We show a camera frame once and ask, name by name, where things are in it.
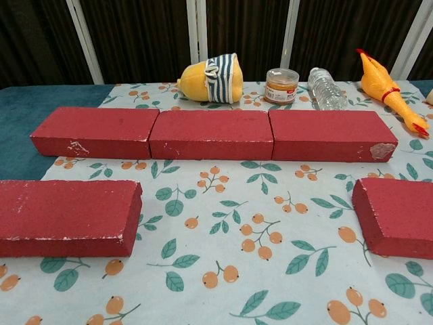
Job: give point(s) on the white double partition post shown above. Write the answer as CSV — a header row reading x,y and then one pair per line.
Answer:
x,y
197,30

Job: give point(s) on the floral orange berry tablecloth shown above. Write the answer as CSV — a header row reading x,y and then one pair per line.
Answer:
x,y
236,203

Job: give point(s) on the white partition frame post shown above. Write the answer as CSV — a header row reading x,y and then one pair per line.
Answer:
x,y
290,30
86,44
409,40

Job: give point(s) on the teal felt table cover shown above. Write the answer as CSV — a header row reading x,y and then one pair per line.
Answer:
x,y
20,118

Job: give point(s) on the red brick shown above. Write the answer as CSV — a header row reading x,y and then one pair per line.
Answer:
x,y
402,210
324,132
209,132
94,128
67,213

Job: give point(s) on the cream mayonnaise squeeze bottle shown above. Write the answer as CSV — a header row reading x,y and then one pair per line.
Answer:
x,y
430,97

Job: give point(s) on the clear plastic water bottle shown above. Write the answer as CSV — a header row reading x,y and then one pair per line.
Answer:
x,y
326,89

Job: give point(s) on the yellow rubber chicken toy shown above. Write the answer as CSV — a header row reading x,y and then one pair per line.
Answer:
x,y
375,83

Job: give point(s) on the clear jar orange contents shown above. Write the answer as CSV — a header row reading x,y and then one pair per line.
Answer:
x,y
280,89

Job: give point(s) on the yellow plush toy striped cloth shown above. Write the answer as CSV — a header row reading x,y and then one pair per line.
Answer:
x,y
194,81

